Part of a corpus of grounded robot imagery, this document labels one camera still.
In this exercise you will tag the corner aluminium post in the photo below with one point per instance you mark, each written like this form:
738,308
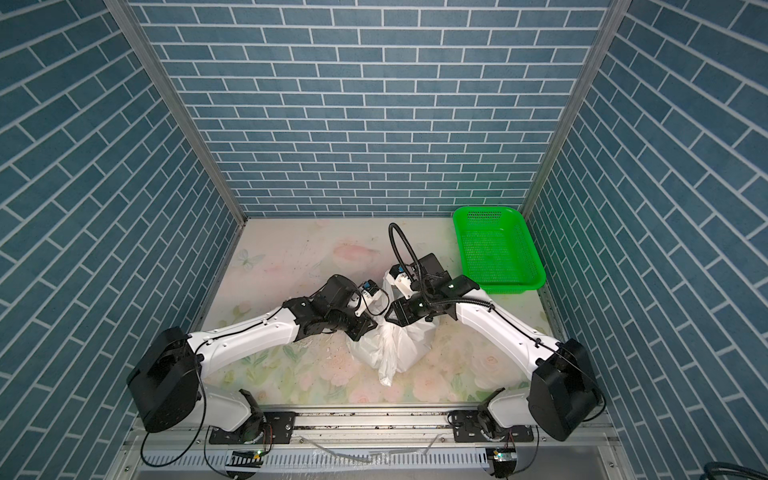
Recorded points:
130,27
596,55

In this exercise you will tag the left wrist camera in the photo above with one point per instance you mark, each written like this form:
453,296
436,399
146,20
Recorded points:
371,297

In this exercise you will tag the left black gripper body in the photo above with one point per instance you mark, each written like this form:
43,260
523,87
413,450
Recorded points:
347,321

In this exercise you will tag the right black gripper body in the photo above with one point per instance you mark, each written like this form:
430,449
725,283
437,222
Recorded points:
418,305

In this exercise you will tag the left corner aluminium post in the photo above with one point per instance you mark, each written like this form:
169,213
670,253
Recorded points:
130,27

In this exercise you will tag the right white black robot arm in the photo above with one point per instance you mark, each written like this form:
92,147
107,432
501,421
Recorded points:
561,392

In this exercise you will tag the white plastic bag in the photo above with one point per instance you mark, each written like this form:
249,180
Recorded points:
391,349

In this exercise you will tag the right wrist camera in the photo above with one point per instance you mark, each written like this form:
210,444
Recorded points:
399,282

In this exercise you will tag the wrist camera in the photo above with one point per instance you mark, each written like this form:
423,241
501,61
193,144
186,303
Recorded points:
399,282
371,297

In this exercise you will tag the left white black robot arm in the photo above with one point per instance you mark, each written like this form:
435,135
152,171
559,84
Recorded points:
167,384

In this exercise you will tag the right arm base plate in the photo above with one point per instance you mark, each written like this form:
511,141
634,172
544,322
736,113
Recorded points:
473,426

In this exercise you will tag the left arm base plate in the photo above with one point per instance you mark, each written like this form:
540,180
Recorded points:
272,428

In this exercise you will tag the right corner aluminium post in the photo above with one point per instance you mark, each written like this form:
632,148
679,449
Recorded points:
596,55

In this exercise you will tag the green plastic basket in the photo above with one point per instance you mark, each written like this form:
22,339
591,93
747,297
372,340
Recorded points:
497,250

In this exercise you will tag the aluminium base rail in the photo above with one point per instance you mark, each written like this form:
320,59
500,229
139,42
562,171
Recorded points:
391,442

